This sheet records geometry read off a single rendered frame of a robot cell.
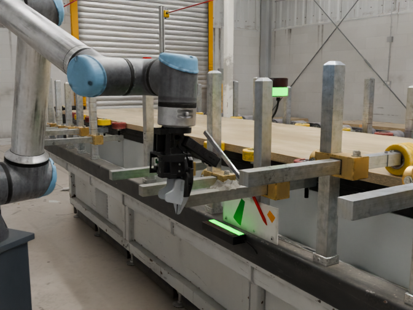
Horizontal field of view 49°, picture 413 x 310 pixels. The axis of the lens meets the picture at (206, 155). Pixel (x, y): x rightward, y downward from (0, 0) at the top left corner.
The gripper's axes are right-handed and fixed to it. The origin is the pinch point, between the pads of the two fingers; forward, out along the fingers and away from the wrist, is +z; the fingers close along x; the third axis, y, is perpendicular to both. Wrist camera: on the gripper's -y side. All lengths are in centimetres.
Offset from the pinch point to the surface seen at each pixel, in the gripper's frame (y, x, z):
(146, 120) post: -25, -79, -15
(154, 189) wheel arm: -3.6, -23.5, 0.4
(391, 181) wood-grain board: -46, 24, -8
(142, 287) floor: -46, -126, 81
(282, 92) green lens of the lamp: -30.9, -1.6, -29.2
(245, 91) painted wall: -628, -841, -34
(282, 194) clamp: -27.9, 4.7, -2.3
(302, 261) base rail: -25.1, 17.0, 11.6
